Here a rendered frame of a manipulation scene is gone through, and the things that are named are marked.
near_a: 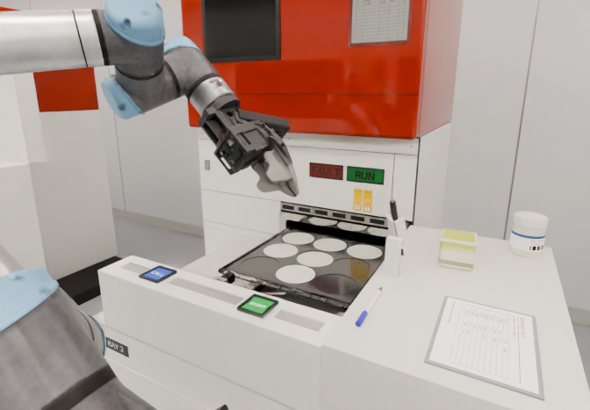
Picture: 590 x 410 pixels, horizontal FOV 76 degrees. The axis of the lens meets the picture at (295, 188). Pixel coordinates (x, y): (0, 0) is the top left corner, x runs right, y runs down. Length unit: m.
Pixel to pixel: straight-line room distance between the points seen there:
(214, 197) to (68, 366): 1.15
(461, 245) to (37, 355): 0.77
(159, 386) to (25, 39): 0.71
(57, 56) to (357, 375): 0.61
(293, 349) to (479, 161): 2.12
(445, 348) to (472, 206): 2.06
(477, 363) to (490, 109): 2.07
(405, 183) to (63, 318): 0.93
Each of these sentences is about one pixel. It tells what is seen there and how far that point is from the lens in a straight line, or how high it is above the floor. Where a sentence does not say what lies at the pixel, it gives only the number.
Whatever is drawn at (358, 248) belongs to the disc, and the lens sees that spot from 1.14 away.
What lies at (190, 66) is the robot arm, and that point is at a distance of 0.73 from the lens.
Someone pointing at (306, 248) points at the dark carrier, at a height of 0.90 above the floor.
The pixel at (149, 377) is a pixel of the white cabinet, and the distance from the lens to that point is 0.99.
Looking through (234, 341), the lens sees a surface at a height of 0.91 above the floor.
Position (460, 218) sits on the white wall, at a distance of 2.71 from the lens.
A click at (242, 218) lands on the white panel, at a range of 1.44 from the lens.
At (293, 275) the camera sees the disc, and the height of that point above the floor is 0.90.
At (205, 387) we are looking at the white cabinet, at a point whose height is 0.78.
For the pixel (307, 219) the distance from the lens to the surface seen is 1.28.
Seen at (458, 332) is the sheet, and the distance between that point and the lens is 0.71.
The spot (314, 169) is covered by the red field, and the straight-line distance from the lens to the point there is 1.24.
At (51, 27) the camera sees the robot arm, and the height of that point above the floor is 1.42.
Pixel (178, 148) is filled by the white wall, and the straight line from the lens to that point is 3.74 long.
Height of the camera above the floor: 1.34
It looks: 14 degrees down
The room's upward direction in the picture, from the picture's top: straight up
